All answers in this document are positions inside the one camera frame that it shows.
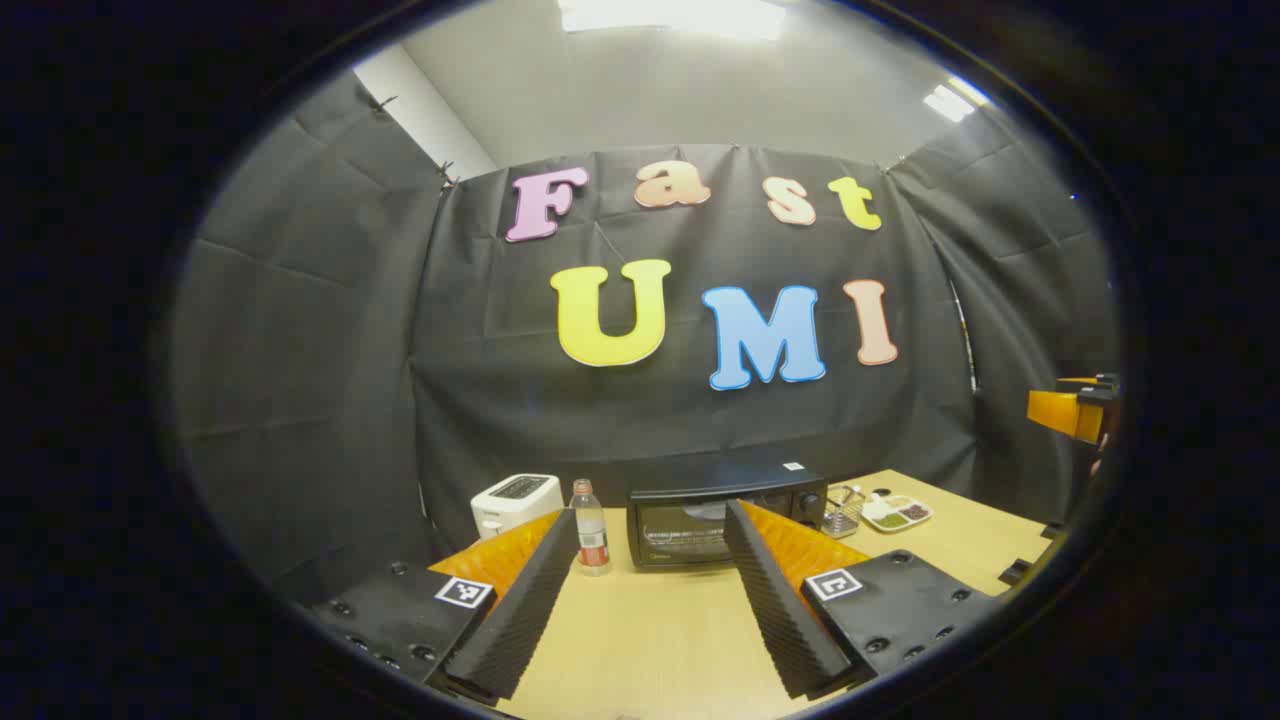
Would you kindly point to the black electric oven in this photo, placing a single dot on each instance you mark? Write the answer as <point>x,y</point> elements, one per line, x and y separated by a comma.
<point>700,525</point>

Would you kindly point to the black table edge clamp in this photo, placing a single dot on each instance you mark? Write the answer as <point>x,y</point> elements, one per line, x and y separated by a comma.
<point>1015,572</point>

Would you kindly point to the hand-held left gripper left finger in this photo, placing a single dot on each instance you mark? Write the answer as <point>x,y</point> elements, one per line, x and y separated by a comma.
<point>530,610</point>

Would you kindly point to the white divided dish of beans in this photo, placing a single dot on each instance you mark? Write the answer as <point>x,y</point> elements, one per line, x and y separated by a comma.
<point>897,513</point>

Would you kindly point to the clear plastic bottle red label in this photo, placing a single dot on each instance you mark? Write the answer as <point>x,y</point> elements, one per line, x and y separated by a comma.
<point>591,535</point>

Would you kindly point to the white toaster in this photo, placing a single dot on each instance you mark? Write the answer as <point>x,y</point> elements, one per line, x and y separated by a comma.
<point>515,500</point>

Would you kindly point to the black backdrop cloth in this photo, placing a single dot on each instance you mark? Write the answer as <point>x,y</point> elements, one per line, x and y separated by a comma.
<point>620,410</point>

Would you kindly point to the ceiling light panel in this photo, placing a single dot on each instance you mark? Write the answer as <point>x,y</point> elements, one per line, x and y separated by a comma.
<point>670,17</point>
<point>955,100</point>

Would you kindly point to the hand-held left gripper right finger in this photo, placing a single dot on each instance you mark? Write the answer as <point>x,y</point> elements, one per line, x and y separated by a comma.
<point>775,610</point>

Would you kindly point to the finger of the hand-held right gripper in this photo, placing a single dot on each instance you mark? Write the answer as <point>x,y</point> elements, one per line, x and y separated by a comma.
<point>1065,415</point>

